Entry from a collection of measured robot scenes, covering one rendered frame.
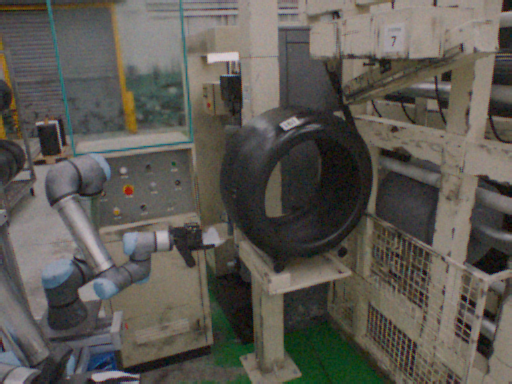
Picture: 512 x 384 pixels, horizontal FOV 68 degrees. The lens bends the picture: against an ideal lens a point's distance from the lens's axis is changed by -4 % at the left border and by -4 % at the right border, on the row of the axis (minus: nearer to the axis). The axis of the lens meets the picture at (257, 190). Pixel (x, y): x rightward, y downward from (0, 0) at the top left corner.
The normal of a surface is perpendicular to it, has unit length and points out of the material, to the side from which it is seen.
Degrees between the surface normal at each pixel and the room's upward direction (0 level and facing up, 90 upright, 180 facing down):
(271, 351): 90
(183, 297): 90
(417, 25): 90
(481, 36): 72
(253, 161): 66
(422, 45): 90
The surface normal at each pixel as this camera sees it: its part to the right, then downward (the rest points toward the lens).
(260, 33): 0.37, 0.29
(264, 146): -0.26, -0.22
